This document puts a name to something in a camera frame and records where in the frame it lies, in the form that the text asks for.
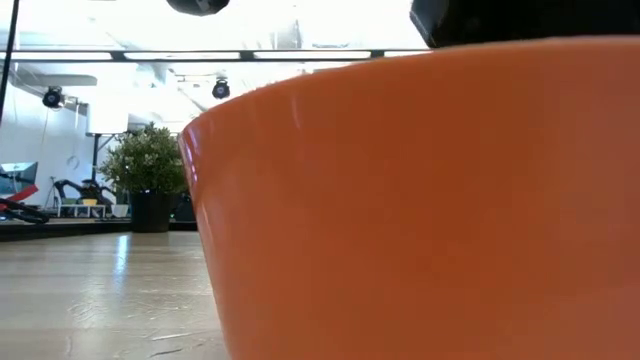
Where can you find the orange mini bowl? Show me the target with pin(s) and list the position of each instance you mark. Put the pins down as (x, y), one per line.
(425, 210)

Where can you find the black background robot arm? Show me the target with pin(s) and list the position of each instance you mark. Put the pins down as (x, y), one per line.
(85, 190)
(22, 212)

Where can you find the black ceiling track beam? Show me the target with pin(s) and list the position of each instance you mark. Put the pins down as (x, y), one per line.
(180, 55)

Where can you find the black ceiling spotlight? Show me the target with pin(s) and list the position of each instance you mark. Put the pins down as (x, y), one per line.
(52, 97)
(220, 89)

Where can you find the green bushy plant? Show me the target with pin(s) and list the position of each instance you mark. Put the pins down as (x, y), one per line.
(145, 160)

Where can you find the black support pillar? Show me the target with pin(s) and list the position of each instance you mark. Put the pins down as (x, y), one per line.
(95, 160)

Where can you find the black plant pot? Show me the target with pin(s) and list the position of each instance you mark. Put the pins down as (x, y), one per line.
(149, 212)

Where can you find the small white planter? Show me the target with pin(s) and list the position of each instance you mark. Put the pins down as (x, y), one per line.
(120, 210)

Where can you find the white background table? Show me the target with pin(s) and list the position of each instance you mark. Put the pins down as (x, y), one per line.
(82, 210)

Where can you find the background monitor screen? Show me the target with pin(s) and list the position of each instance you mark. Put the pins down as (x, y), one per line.
(20, 172)

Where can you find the dark low platform edge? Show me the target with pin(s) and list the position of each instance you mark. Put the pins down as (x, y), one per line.
(60, 230)

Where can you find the grey ceiling duct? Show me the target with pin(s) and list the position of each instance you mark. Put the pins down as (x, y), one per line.
(60, 80)

